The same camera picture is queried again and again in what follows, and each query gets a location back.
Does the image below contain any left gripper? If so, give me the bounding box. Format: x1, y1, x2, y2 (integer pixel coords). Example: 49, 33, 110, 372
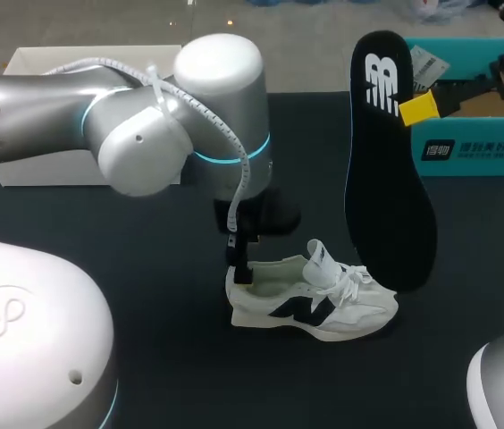
214, 186, 303, 285

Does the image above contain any white sneaker shoe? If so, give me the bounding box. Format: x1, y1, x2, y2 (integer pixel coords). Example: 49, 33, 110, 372
225, 238, 400, 343

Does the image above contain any white shoebox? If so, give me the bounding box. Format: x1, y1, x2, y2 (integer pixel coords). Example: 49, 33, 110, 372
0, 46, 182, 189

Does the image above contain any white paper tag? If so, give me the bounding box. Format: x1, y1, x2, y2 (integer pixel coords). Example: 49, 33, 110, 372
409, 44, 452, 96

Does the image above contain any blue and black insole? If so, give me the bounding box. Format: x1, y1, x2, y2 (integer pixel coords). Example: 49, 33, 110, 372
344, 29, 440, 294

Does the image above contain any teal box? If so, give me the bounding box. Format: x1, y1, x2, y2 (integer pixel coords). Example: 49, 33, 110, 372
400, 37, 504, 179

